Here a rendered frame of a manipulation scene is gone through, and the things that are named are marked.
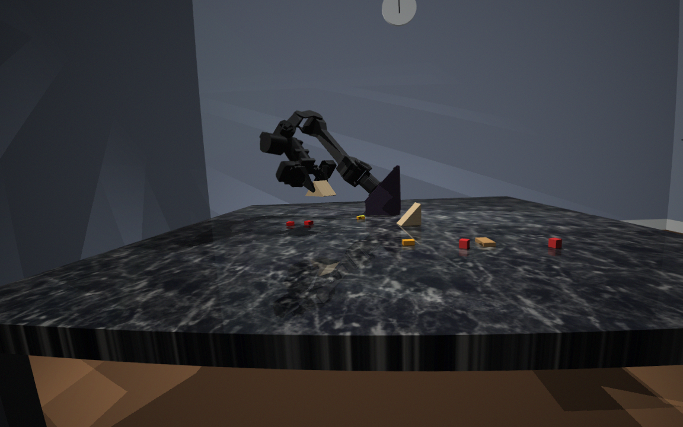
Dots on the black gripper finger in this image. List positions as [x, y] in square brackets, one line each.
[322, 174]
[301, 176]

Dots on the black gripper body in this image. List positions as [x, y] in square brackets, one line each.
[299, 157]

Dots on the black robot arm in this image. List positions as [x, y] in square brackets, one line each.
[282, 141]

